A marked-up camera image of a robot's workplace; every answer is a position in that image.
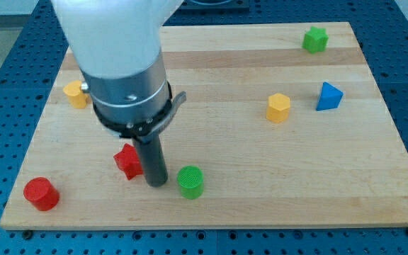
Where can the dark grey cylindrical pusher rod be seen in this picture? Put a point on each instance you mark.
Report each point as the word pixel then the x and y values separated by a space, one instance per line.
pixel 152 161

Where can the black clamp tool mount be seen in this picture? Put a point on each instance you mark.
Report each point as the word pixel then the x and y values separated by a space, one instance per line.
pixel 138 120

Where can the green cylinder block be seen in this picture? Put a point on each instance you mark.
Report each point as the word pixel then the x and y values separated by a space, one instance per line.
pixel 191 182

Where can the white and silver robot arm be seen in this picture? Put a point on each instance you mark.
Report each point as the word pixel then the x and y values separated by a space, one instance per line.
pixel 117 46

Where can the yellow block behind arm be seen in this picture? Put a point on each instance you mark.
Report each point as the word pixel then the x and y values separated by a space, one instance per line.
pixel 76 97

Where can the red star block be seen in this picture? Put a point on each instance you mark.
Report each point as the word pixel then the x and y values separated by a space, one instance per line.
pixel 128 162

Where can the red cylinder block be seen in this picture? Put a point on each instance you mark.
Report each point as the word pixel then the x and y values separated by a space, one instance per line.
pixel 40 193

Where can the wooden board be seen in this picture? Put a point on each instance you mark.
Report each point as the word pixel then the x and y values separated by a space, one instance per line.
pixel 338 168

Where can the yellow hexagon block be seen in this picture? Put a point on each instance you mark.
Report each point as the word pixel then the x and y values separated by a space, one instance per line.
pixel 278 108

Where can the blue triangle block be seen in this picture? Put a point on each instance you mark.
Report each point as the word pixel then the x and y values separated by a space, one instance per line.
pixel 329 98

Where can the green star block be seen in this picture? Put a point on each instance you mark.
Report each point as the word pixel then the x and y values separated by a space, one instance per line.
pixel 315 40

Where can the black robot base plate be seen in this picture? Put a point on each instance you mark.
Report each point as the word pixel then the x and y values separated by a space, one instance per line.
pixel 215 5

